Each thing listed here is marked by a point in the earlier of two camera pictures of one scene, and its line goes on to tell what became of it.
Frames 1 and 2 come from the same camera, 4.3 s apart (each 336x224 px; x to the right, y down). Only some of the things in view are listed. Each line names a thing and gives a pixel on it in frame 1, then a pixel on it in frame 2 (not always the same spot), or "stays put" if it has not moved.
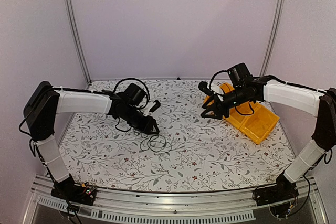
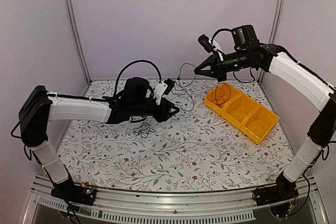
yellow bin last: x=259 y=124 stays put
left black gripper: x=153 y=121 -> x=163 y=115
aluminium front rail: x=231 y=206 stays put
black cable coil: x=156 y=143 -> x=184 y=86
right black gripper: x=219 y=108 -> x=218 y=72
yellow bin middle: x=238 y=114 stays put
